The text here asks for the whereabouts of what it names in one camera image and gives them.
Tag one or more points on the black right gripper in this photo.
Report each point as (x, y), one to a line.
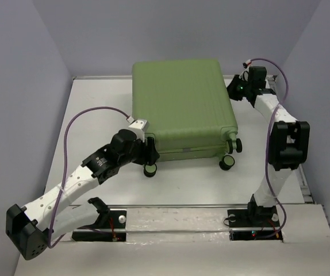
(230, 88)

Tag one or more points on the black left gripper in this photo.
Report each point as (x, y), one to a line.
(152, 154)

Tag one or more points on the green suitcase blue lining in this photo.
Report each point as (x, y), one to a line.
(187, 106)

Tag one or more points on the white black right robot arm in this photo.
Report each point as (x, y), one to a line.
(286, 147)

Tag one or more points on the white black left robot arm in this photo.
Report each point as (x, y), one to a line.
(40, 224)

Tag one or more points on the green suitcase wheel front left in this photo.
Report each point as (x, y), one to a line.
(150, 170)

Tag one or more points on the green suitcase wheel lid lower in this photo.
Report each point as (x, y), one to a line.
(234, 146)

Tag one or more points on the green suitcase wheel lid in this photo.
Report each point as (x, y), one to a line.
(226, 162)
(234, 146)

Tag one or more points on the green suitcase wheel lid upper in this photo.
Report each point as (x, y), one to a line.
(226, 162)

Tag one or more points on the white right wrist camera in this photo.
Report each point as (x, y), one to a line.
(245, 72)

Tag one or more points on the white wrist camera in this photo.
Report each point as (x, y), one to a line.
(139, 127)
(245, 72)

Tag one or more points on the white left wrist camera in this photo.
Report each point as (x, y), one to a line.
(139, 127)

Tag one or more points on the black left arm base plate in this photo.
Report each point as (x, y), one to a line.
(107, 228)

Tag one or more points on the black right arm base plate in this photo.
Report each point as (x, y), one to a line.
(246, 227)

